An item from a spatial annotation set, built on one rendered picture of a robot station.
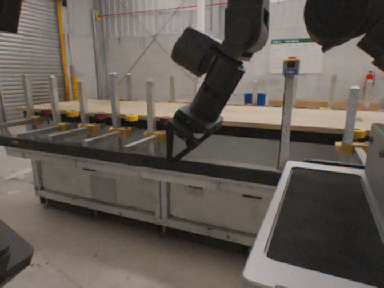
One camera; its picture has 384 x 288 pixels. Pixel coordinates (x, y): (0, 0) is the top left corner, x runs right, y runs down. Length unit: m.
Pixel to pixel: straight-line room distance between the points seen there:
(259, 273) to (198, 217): 1.79
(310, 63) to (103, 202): 7.13
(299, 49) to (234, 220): 7.07
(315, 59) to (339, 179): 8.17
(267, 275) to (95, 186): 2.23
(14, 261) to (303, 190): 0.25
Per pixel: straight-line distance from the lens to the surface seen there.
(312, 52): 8.51
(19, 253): 0.23
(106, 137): 1.62
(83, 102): 1.90
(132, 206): 2.21
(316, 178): 0.35
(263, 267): 0.19
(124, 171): 1.84
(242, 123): 1.57
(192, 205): 1.94
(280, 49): 8.57
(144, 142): 1.47
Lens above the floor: 1.15
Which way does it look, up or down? 14 degrees down
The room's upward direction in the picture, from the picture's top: straight up
